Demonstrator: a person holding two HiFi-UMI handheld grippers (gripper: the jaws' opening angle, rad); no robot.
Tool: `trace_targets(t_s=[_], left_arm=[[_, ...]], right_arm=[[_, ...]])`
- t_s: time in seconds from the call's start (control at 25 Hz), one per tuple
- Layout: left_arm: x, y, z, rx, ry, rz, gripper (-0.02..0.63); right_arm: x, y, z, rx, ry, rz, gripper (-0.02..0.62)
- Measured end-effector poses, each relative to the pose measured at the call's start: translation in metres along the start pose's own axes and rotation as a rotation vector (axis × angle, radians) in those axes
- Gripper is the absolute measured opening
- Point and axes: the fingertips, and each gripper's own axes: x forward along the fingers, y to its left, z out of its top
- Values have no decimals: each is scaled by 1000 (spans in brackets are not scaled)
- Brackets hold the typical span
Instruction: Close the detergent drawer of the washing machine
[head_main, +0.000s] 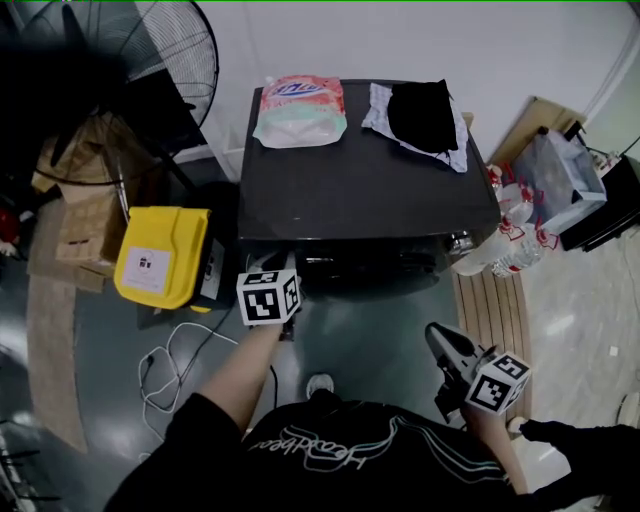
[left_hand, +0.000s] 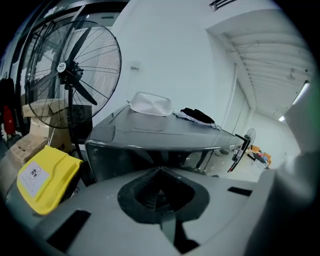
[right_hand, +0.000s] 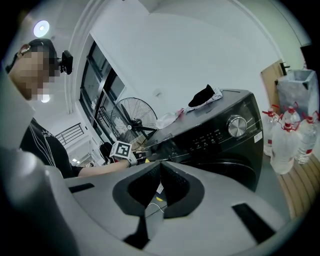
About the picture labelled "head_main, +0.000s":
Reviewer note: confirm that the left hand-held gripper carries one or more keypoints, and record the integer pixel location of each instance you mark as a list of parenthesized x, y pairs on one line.
[(265, 300)]

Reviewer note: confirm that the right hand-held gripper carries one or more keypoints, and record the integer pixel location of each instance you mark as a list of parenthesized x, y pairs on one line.
[(495, 385)]

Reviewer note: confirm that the person's right forearm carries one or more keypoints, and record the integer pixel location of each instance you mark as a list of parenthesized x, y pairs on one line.
[(495, 450)]

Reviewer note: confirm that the person's left forearm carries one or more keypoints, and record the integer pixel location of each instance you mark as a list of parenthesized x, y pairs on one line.
[(240, 375)]

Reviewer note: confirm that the pink detergent refill pouch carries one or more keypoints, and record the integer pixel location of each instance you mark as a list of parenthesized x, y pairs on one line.
[(300, 115)]

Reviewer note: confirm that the wooden slat floor mat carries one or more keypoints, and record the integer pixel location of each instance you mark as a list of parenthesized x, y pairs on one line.
[(492, 325)]

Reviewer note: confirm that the large clear water bottle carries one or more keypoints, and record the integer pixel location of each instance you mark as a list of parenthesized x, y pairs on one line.
[(482, 252)]

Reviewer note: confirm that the black washing machine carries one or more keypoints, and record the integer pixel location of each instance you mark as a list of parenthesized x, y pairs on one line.
[(360, 200)]

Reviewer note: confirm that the silver washing machine knob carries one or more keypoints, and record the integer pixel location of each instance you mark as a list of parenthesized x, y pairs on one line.
[(460, 240)]

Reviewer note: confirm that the yellow plastic case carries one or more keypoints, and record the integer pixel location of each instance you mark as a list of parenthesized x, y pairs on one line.
[(160, 255)]

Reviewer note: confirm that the clear bottle with red cap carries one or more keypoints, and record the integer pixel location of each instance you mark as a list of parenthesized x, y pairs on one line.
[(500, 181), (525, 255), (522, 207)]

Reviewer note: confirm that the person's left white shoe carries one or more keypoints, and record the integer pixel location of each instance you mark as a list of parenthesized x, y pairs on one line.
[(320, 385)]

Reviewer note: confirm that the person's black printed t-shirt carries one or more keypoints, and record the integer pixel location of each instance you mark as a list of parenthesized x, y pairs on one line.
[(350, 460)]

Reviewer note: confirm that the black cloth on white bag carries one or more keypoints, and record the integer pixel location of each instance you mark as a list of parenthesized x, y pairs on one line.
[(455, 160)]

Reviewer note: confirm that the brown cardboard box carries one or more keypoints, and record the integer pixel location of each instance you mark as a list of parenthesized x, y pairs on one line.
[(90, 150), (87, 230)]

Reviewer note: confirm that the clear plastic storage box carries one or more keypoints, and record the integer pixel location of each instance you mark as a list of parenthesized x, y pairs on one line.
[(555, 180)]

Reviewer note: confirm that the black flat box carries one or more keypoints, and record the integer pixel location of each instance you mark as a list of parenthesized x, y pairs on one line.
[(610, 205)]

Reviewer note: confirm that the flat cardboard panel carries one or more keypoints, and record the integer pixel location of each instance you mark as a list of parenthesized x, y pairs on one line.
[(530, 125)]

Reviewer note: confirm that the brown cardboard floor sheet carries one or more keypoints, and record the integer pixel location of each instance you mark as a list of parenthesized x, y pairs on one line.
[(52, 350)]

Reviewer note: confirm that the red garment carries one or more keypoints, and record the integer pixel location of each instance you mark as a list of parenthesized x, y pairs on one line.
[(7, 222)]

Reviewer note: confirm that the black pedestal fan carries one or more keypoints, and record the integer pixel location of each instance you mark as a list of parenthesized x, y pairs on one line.
[(165, 50)]

